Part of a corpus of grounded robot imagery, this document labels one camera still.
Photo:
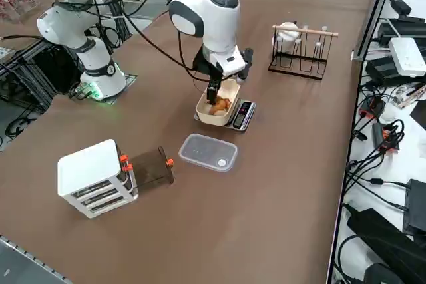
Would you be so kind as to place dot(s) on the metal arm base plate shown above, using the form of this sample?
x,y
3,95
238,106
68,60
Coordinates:
x,y
130,77

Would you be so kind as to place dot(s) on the clear plastic lid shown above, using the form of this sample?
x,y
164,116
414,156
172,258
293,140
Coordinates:
x,y
206,151

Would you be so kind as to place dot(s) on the bare circuit board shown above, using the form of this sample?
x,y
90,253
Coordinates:
x,y
409,94

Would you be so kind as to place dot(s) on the brown toy chicken drumstick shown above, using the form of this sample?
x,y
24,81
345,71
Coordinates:
x,y
225,104

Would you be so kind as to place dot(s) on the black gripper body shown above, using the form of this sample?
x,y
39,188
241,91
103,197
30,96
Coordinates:
x,y
203,64

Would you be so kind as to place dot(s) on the large black device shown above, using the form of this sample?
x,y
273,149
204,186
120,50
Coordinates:
x,y
382,240

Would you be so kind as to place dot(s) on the silver table edge bracket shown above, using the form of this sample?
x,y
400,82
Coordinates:
x,y
358,55

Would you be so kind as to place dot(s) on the silver digital kitchen scale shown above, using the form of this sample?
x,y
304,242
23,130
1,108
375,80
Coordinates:
x,y
244,114

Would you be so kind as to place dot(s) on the upright frame pole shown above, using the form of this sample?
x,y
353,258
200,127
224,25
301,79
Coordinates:
x,y
377,14

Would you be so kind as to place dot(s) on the brown toy bun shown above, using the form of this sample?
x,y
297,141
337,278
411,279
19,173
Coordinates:
x,y
217,101

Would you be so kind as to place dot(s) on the white three-layer storage box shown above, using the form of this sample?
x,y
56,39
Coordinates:
x,y
88,164

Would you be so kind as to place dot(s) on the beige toy bread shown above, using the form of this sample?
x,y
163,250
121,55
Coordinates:
x,y
216,113

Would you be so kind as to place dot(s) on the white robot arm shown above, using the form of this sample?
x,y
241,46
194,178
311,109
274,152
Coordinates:
x,y
213,24

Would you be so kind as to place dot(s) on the white box device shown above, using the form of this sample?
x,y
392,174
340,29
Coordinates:
x,y
407,56

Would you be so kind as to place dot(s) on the cream rectangular container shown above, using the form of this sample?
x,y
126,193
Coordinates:
x,y
214,120

